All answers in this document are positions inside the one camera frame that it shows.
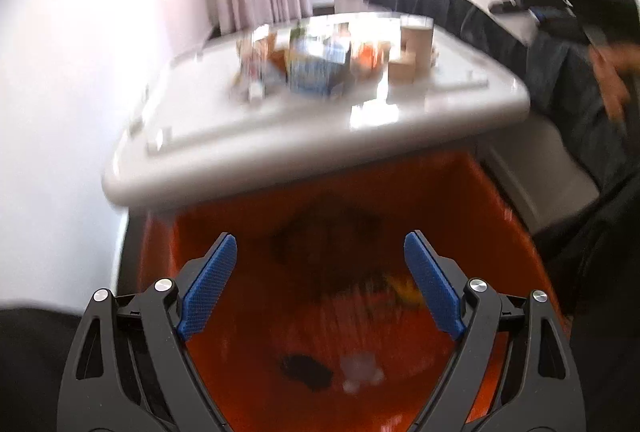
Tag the black scrap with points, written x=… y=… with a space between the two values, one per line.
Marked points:
x=305 y=371

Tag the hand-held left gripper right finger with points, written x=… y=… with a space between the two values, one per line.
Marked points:
x=430 y=284

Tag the orange snack packet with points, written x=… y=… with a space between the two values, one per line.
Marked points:
x=370 y=57

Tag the white plastic folding table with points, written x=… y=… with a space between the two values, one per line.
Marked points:
x=300 y=137

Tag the brown paper cup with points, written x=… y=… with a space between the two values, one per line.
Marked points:
x=417 y=44

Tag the orange plastic bin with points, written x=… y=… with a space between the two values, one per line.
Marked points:
x=450 y=202

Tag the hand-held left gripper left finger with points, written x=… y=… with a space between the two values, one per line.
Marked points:
x=210 y=284

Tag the person's right hand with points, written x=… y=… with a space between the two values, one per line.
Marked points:
x=612 y=82

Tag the small white crumpled paper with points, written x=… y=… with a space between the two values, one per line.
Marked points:
x=361 y=369

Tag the small brown cardboard box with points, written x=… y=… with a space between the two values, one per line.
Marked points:
x=402 y=69

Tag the blue and white carton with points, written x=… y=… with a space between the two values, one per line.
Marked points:
x=315 y=62

